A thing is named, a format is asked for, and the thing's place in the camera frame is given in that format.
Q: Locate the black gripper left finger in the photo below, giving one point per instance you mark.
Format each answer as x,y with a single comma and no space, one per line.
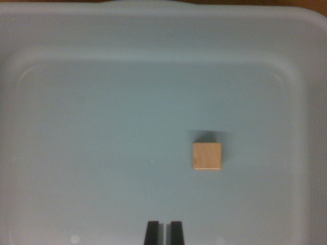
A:
152,233

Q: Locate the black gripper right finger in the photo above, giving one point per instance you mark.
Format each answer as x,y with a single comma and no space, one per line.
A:
176,233

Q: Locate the wooden cube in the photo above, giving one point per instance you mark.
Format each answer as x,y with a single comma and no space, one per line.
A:
207,156

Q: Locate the light blue plastic bin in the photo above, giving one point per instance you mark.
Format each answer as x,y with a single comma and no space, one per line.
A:
102,114

